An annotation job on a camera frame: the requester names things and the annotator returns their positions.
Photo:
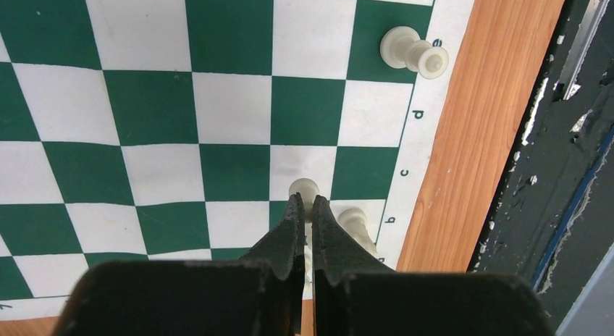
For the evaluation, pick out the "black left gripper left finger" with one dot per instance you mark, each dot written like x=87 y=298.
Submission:
x=259 y=293

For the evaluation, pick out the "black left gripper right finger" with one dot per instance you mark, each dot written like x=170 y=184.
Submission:
x=356 y=294

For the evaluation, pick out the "white pawn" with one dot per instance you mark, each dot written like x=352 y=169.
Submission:
x=308 y=191

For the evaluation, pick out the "green white chess board mat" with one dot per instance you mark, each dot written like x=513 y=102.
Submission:
x=173 y=129

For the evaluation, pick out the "white queen piece on board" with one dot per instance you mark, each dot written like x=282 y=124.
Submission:
x=401 y=47

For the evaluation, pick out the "white piece behind finger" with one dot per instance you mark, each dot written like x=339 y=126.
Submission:
x=353 y=221

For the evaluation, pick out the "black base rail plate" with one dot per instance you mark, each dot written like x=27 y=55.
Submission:
x=551 y=219

